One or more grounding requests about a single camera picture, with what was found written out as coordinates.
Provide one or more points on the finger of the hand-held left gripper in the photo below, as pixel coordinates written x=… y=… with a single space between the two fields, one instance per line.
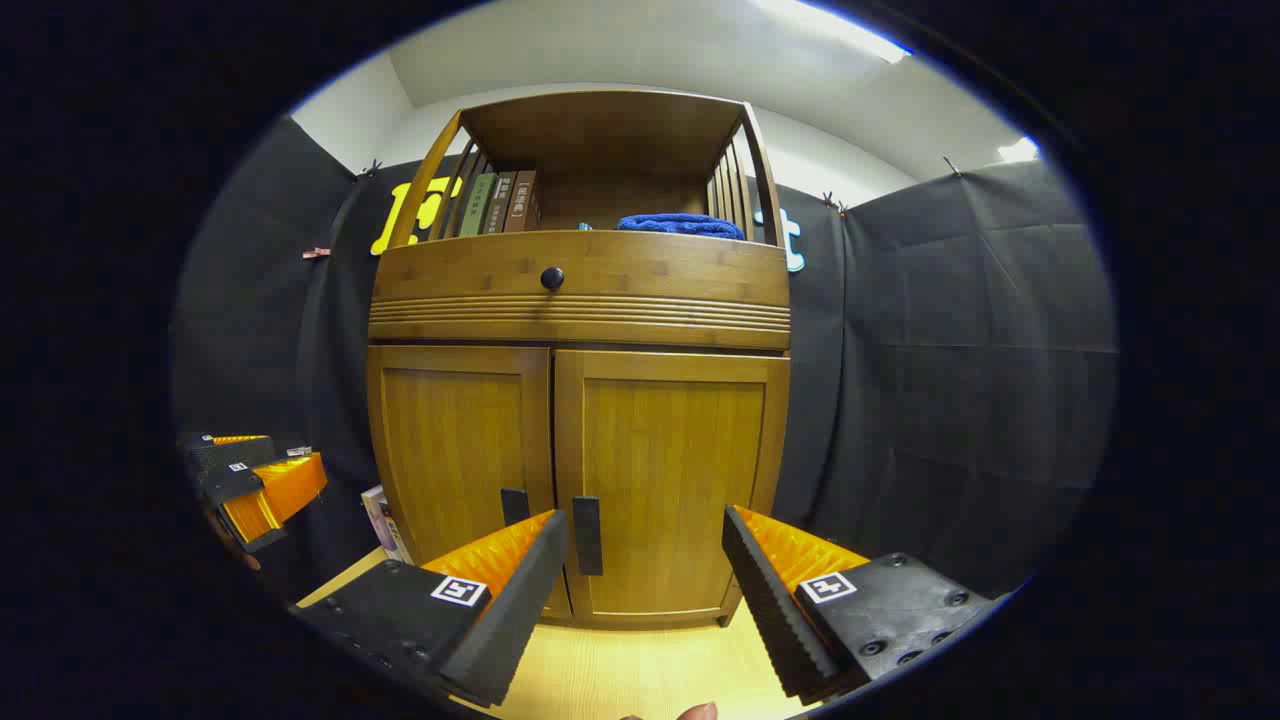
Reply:
x=235 y=455
x=285 y=485

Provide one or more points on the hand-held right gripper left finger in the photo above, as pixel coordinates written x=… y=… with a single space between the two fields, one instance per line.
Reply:
x=520 y=610

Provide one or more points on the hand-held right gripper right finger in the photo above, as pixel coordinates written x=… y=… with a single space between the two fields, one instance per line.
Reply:
x=765 y=600

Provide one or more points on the wooden shoe cabinet door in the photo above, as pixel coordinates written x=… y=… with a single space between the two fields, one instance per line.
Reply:
x=450 y=440
x=670 y=450

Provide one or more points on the wooden double-door shoe cabinet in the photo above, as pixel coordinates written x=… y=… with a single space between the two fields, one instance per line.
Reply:
x=600 y=130

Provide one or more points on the small white box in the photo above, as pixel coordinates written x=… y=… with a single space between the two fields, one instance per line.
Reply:
x=382 y=525

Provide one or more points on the black backdrop cloth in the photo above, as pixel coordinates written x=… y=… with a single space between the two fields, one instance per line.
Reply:
x=950 y=350

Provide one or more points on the black binder clip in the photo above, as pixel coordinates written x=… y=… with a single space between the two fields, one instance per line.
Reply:
x=950 y=165
x=833 y=203
x=370 y=168

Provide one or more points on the black round drawer knob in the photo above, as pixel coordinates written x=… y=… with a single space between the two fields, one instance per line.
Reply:
x=552 y=278

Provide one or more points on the light green book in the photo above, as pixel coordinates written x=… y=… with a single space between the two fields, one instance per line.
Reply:
x=478 y=205

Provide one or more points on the wooden drawer front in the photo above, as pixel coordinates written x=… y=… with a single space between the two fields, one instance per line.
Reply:
x=660 y=275

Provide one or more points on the brown book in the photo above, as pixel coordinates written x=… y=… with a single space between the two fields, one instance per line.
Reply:
x=523 y=200

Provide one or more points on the blue folded towel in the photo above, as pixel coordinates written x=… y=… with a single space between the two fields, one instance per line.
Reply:
x=680 y=225

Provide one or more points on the small ceiling light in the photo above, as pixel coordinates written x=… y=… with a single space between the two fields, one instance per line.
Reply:
x=1018 y=150

